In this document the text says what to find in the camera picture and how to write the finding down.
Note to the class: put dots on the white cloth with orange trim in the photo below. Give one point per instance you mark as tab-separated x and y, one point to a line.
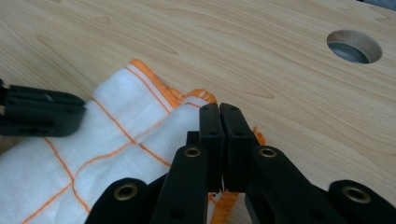
124	102

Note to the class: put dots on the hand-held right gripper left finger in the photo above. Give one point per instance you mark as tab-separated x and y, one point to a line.
186	186

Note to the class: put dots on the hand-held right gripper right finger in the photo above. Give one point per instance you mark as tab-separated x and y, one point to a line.
246	168

